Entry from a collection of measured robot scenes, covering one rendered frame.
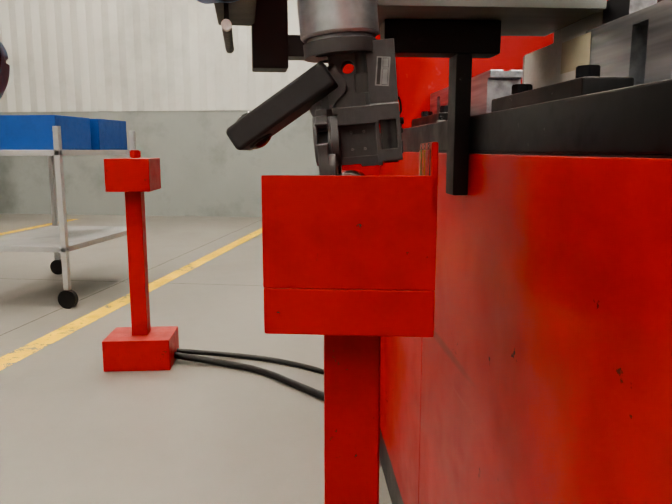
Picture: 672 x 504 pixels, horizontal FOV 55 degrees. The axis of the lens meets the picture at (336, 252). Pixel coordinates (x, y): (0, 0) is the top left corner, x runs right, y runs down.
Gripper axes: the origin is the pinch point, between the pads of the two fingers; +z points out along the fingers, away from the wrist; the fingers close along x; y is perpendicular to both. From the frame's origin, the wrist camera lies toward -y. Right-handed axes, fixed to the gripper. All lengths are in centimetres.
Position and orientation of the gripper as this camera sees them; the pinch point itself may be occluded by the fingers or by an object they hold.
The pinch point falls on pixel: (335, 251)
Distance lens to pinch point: 64.1
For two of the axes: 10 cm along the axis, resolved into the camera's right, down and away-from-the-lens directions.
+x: 0.8, -1.6, 9.8
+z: 0.8, 9.9, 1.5
